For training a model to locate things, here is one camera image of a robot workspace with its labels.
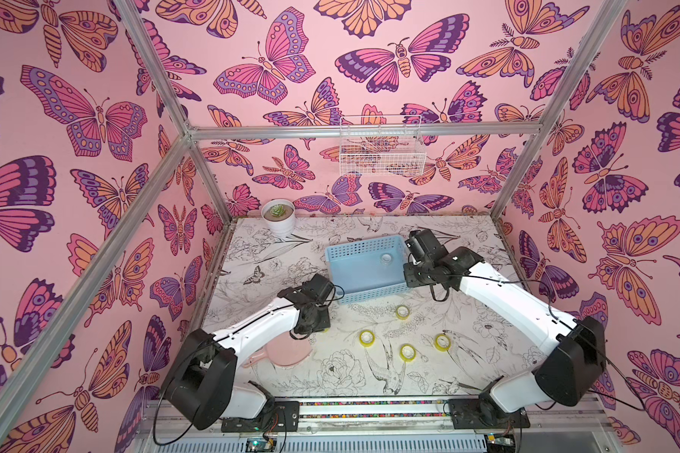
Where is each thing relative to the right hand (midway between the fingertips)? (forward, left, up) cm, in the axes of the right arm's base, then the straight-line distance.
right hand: (406, 274), depth 82 cm
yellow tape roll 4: (-13, -12, -17) cm, 25 cm away
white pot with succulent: (+30, +44, -6) cm, 53 cm away
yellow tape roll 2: (-12, +11, -17) cm, 24 cm away
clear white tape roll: (+18, +3, -17) cm, 24 cm away
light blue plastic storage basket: (+15, +10, -19) cm, 26 cm away
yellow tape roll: (-4, -1, -17) cm, 17 cm away
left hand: (-9, +24, -13) cm, 29 cm away
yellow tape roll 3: (-16, -1, -17) cm, 24 cm away
